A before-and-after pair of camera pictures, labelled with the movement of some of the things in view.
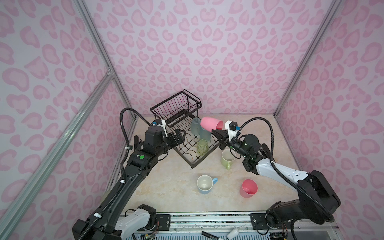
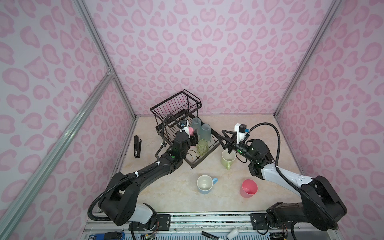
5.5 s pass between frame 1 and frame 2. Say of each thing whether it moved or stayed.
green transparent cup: stayed
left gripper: moved
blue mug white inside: stayed
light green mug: stayed
